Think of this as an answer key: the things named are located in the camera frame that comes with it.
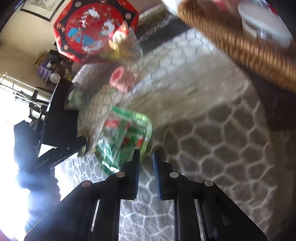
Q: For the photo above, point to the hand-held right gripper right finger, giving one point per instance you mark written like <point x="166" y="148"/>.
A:
<point x="158" y="178"/>

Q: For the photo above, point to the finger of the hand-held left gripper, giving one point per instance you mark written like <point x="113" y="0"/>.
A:
<point x="67" y="149"/>

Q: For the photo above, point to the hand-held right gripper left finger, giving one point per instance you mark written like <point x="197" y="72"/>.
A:
<point x="133" y="180"/>

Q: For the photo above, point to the dark box with white inside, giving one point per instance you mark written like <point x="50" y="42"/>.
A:
<point x="57" y="115"/>

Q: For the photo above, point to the green packet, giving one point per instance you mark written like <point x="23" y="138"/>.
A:
<point x="120" y="134"/>

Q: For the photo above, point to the glass bowl of gold candies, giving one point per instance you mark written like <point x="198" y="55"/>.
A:
<point x="124" y="46"/>

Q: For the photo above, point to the grey patterned tablecloth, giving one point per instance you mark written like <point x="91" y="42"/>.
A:
<point x="208" y="150"/>

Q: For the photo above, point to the round metal tin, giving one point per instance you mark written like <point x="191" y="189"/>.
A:
<point x="54" y="78"/>

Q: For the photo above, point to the stack of purple boxes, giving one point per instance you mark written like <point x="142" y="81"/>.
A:
<point x="45" y="68"/>

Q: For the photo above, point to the pink paper flower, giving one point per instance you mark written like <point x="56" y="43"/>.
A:
<point x="122" y="78"/>

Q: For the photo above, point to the red octagonal tin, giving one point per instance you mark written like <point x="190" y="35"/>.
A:
<point x="92" y="30"/>

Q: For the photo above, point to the wicker basket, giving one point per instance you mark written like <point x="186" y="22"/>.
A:
<point x="242" y="48"/>

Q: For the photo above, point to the white jar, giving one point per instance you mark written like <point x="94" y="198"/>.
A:
<point x="259" y="20"/>

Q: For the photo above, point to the framed wall picture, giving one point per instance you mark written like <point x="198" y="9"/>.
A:
<point x="41" y="7"/>

